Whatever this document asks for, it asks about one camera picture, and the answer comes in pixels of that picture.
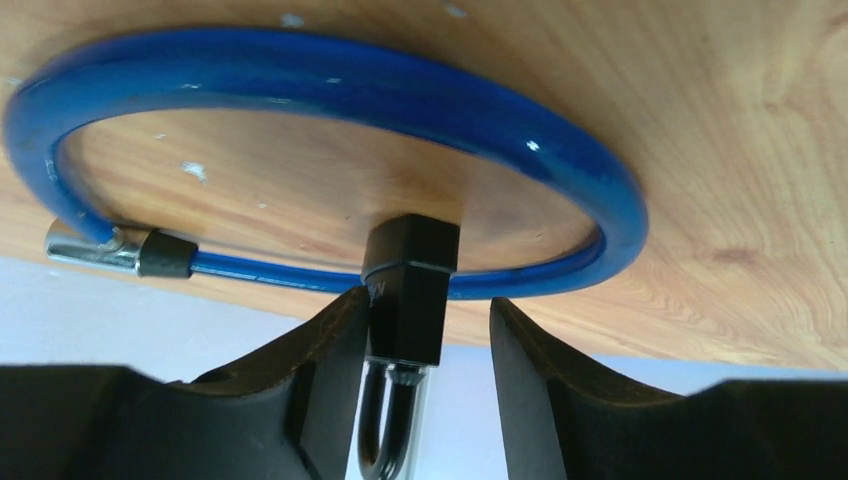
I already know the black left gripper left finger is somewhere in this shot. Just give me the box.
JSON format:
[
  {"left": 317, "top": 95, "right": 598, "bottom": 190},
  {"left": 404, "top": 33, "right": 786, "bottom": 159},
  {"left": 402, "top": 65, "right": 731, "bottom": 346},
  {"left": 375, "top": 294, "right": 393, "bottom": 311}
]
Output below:
[{"left": 1, "top": 287, "right": 369, "bottom": 479}]

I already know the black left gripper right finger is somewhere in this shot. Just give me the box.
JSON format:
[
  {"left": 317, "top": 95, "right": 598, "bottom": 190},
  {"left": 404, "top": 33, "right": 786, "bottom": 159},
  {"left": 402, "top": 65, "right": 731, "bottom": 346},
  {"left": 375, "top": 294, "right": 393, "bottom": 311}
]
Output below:
[{"left": 490, "top": 298, "right": 847, "bottom": 479}]

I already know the blue cable lock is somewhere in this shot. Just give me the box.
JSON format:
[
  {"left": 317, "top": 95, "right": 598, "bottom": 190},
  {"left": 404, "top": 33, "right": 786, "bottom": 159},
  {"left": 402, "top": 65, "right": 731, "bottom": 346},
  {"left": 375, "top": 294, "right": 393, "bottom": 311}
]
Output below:
[{"left": 2, "top": 27, "right": 649, "bottom": 300}]

